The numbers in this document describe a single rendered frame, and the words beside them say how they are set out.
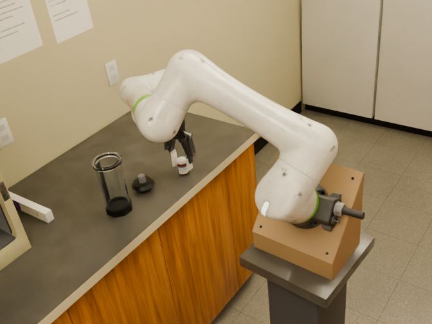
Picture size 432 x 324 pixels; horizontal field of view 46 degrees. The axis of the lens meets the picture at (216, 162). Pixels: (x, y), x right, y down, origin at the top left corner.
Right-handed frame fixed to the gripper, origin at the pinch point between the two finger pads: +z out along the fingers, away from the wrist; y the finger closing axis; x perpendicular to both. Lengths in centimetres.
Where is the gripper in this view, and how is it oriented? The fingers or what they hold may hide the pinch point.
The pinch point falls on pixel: (181, 161)
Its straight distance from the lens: 208.0
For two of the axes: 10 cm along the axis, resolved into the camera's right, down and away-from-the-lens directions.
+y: -8.3, -2.3, 5.1
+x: -5.5, 5.1, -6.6
